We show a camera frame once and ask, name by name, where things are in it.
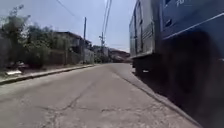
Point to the distant buildings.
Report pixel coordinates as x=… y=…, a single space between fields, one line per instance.
x=115 y=55

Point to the distant utility pole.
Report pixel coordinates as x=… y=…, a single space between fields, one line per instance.
x=102 y=45

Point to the grey truck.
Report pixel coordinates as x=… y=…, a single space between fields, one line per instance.
x=141 y=36

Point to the grey asphalt road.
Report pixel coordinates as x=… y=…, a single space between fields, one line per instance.
x=90 y=100

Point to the building with dark roof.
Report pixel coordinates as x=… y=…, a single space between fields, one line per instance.
x=75 y=41

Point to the fence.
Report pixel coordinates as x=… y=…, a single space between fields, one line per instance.
x=66 y=57

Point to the concrete kerb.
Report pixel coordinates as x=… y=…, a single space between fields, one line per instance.
x=43 y=73

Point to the blue truck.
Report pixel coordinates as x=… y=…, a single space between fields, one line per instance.
x=190 y=50

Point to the green trees and bushes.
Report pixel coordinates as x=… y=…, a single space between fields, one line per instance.
x=30 y=46

